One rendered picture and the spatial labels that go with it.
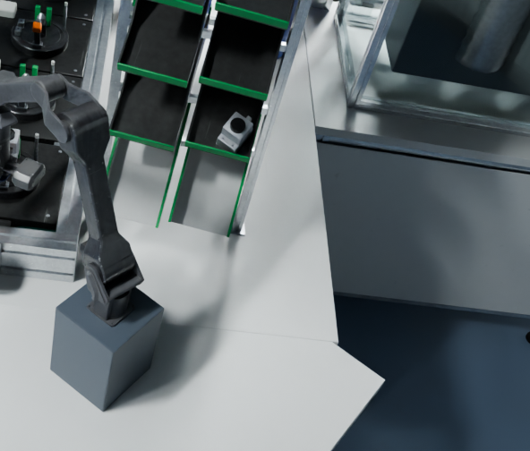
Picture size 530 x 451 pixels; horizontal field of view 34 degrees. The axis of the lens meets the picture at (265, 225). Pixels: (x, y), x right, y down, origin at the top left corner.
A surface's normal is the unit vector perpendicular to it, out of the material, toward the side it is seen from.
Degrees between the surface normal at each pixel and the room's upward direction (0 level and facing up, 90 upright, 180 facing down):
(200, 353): 0
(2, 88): 90
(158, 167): 45
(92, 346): 90
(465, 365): 0
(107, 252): 56
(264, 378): 0
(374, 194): 90
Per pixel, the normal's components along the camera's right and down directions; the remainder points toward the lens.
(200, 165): 0.07, 0.01
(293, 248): 0.22, -0.67
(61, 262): 0.04, 0.73
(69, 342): -0.56, 0.50
